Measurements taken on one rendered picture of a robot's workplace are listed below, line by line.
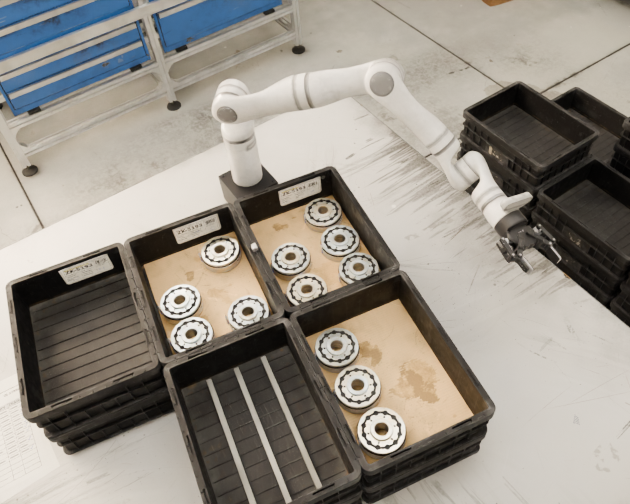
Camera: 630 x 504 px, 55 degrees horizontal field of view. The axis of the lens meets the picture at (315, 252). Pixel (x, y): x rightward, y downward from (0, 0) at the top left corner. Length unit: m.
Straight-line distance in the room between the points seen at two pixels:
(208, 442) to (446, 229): 0.92
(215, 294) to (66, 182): 1.87
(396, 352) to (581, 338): 0.51
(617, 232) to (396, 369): 1.21
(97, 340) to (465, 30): 3.01
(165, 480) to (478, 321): 0.87
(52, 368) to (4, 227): 1.73
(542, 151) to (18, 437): 1.95
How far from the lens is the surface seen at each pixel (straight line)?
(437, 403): 1.41
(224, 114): 1.67
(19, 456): 1.71
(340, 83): 1.60
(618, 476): 1.58
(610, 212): 2.47
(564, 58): 3.84
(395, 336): 1.48
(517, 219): 1.53
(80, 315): 1.68
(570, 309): 1.76
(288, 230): 1.69
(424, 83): 3.54
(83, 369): 1.59
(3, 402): 1.80
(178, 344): 1.50
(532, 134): 2.53
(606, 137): 2.94
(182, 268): 1.67
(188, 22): 3.40
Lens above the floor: 2.11
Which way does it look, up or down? 52 degrees down
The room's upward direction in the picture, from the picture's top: 7 degrees counter-clockwise
